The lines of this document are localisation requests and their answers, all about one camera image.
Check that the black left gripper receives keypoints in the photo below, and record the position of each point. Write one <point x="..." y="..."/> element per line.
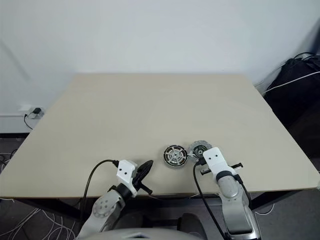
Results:
<point x="137" y="181"/>

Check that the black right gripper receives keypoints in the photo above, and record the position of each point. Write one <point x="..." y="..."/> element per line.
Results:
<point x="205" y="172"/>

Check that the silver cover plate circuit board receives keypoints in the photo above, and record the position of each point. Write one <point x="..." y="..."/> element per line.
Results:
<point x="196" y="145"/>

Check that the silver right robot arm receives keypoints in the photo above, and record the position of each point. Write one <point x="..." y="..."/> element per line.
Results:
<point x="232" y="195"/>

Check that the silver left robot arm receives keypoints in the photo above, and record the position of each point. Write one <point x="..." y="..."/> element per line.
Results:
<point x="103" y="207"/>

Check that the motor stator housing copper coils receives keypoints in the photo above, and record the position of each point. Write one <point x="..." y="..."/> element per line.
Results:
<point x="175" y="167"/>

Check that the dark rounded shape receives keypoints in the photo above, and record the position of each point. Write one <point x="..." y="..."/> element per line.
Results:
<point x="192" y="221"/>

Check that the black bag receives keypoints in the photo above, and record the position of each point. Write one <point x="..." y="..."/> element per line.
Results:
<point x="295" y="105"/>

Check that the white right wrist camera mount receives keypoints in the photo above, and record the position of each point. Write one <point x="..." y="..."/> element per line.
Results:
<point x="212" y="157"/>

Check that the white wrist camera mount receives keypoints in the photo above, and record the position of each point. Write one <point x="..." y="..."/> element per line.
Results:
<point x="125" y="170"/>
<point x="212" y="157"/>

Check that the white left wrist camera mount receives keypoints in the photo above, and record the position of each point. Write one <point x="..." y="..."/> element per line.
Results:
<point x="125" y="170"/>

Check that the black table frame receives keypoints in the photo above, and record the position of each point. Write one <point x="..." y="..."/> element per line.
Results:
<point x="62" y="208"/>

